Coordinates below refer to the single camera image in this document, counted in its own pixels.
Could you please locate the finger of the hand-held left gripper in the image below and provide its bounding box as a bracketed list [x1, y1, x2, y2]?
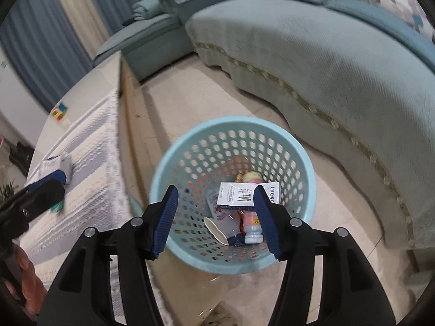
[14, 171, 67, 221]

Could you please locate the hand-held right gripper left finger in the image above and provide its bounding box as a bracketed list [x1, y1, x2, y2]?
[37, 185, 179, 326]

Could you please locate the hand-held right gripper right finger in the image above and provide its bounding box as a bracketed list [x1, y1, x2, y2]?
[253, 185, 396, 326]

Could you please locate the pink drink bottle white cap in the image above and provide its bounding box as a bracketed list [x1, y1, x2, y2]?
[240, 210, 263, 245]

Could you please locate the white printed packet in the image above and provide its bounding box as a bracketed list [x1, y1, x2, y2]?
[36, 154, 73, 186]

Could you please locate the blue and white carton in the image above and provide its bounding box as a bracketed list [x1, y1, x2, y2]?
[217, 181, 281, 211]

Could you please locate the red and white paper cup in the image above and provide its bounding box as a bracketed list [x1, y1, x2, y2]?
[204, 192, 238, 245]

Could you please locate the light blue plastic basket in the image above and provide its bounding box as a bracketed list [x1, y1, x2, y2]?
[150, 116, 316, 275]

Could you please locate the person's left hand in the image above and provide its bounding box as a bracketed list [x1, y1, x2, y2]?
[7, 244, 48, 315]

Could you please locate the green potted plant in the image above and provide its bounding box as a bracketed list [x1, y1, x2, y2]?
[0, 181, 18, 205]

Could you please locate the striped table cloth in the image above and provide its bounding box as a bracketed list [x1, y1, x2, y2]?
[18, 92, 167, 326]

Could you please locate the colourful puzzle cube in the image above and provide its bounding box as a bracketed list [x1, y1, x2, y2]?
[51, 104, 69, 122]

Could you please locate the blue corner sofa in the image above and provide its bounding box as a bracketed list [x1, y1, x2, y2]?
[93, 0, 435, 279]

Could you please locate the cream curtain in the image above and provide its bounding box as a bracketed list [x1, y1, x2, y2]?
[51, 0, 113, 62]

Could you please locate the folded blue blanket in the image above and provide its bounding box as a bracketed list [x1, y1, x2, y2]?
[131, 0, 160, 21]

